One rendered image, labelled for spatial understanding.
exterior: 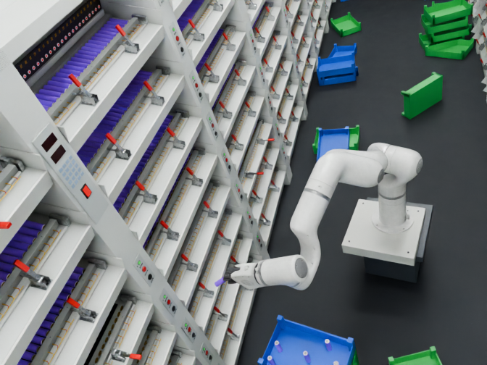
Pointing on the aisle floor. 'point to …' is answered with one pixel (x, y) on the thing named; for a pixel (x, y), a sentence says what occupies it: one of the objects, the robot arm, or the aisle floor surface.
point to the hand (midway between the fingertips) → (230, 277)
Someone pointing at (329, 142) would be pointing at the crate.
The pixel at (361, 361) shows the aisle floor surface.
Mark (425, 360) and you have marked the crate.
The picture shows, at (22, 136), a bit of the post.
